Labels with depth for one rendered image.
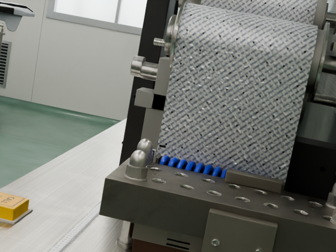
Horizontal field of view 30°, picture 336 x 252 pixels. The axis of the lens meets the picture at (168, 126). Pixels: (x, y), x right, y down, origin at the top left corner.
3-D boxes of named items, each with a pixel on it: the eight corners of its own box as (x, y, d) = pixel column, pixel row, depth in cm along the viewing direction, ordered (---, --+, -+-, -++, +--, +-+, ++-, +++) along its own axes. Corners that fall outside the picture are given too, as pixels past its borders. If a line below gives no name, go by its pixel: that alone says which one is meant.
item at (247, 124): (154, 162, 114) (173, 62, 111) (283, 190, 111) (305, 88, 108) (154, 163, 114) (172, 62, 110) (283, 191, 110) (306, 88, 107)
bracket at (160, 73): (120, 200, 129) (145, 52, 123) (150, 207, 128) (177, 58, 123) (114, 206, 124) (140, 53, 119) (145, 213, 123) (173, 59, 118)
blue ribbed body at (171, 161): (159, 170, 113) (162, 152, 113) (277, 196, 110) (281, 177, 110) (155, 175, 110) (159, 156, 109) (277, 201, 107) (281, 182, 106)
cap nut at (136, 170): (126, 172, 100) (131, 145, 99) (149, 177, 99) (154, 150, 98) (121, 178, 96) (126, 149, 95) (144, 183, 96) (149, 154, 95)
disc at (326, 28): (306, 98, 121) (323, 21, 118) (309, 99, 121) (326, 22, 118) (310, 107, 106) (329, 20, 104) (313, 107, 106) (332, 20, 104)
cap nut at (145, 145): (134, 159, 109) (138, 134, 108) (154, 164, 109) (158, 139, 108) (129, 164, 106) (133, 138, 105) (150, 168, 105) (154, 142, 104)
